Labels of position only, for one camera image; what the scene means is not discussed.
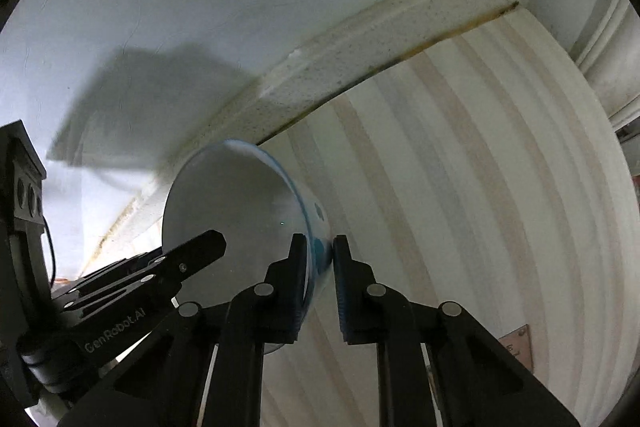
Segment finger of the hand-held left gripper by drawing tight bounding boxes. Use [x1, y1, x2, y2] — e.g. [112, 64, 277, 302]
[54, 230, 227, 296]
[62, 281, 182, 313]

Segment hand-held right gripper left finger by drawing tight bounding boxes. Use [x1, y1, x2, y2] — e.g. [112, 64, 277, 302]
[56, 233, 311, 427]

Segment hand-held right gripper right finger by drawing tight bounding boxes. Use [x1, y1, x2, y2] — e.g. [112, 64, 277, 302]
[331, 235, 582, 427]

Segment white bowl blue marks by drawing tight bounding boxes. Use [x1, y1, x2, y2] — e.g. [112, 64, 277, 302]
[162, 139, 333, 355]

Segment striped cat tablecloth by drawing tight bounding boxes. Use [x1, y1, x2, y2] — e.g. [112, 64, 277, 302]
[260, 19, 640, 427]

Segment small brown cloth label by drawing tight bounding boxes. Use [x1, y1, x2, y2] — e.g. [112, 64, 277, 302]
[492, 324, 531, 373]

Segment sliding glass door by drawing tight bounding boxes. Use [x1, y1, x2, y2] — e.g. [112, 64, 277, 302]
[570, 0, 640, 132]

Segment thin black cable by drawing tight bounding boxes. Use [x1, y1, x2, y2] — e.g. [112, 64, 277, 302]
[42, 214, 56, 285]

